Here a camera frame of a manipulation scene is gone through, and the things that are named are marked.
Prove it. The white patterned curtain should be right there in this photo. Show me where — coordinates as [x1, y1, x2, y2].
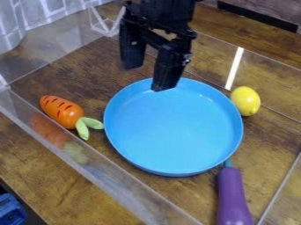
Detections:
[0, 0, 112, 54]

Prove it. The blue round plate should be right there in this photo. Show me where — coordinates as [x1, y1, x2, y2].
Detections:
[103, 78, 244, 177]

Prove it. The yellow toy lemon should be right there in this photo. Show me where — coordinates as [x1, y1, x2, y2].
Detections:
[230, 86, 261, 116]

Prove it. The clear acrylic enclosure wall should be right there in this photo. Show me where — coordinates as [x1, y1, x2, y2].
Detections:
[0, 0, 301, 225]

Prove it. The purple toy eggplant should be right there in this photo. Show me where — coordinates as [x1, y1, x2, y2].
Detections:
[218, 160, 254, 225]

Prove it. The dark board in background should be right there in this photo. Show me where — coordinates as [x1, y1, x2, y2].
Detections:
[217, 0, 301, 34]

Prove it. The blue box at corner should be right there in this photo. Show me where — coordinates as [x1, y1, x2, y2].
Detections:
[0, 193, 27, 225]

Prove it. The orange toy carrot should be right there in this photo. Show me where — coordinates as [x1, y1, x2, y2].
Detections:
[39, 95, 103, 141]

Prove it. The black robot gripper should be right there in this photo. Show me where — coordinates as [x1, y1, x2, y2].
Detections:
[119, 0, 202, 91]

